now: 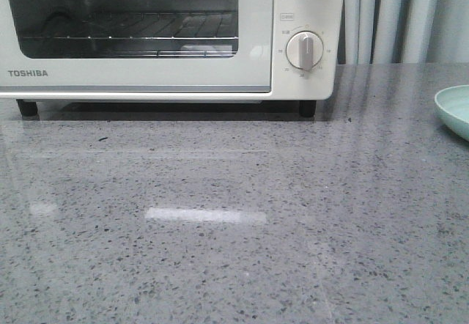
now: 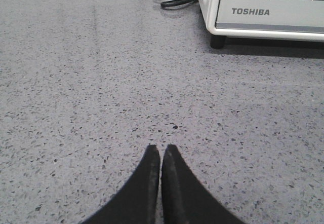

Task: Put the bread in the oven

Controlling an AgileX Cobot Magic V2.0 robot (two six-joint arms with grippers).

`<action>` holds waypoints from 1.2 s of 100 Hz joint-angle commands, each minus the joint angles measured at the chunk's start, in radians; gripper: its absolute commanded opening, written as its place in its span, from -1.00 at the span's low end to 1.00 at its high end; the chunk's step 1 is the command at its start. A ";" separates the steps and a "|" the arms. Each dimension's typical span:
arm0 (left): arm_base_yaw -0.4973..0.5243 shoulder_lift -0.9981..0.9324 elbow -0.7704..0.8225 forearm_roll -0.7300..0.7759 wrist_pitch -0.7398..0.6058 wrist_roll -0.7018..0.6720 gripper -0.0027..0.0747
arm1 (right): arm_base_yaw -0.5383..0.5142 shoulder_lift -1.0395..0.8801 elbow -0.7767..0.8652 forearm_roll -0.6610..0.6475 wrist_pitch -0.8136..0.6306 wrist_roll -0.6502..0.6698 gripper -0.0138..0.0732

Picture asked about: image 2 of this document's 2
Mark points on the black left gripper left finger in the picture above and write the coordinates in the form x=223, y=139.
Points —
x=135, y=202

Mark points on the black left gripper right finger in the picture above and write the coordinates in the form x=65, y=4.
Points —
x=185, y=200

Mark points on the toaster oven glass door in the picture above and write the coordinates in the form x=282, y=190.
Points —
x=274, y=15

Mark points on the white Toshiba toaster oven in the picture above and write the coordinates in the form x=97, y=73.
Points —
x=209, y=9

